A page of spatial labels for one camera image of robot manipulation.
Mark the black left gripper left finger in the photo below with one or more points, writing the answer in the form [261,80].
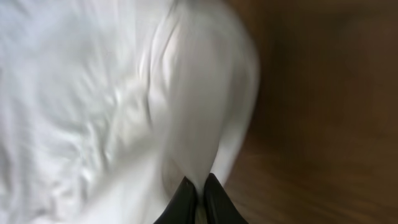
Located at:
[182,207]

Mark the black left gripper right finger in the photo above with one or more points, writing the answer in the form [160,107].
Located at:
[219,207]

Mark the white t-shirt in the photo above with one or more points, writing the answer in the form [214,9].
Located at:
[107,105]

